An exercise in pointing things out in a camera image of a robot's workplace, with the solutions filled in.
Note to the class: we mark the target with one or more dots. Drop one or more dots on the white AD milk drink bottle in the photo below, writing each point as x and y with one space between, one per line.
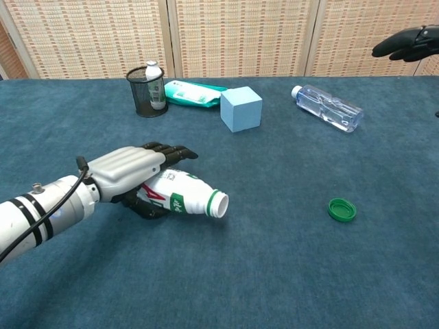
192 195

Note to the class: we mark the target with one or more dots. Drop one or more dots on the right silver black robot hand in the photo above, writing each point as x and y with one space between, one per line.
411 44

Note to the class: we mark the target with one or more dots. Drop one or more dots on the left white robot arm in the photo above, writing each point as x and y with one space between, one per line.
20 219

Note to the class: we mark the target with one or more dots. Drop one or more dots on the green wet wipes pack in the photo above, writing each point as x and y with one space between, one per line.
192 94

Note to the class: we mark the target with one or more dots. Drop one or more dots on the light blue foam cube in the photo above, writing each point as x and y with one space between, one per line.
240 109

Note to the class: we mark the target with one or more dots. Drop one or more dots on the clear plastic water bottle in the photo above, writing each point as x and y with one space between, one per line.
326 106

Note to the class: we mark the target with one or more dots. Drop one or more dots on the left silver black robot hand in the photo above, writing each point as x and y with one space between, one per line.
127 168

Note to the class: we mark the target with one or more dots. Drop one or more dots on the woven bamboo screen panel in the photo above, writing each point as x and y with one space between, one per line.
350 34
240 34
89 34
10 58
431 68

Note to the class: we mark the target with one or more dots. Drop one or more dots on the small white yogurt bottle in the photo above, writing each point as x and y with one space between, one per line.
153 72

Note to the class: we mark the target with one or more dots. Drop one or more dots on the black mesh pen cup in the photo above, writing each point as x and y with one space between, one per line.
140 99

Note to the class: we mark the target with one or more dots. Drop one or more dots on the green plastic bottle cap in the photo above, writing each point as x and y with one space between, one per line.
342 209

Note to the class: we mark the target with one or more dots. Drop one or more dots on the blue felt table cloth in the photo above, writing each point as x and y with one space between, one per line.
240 274

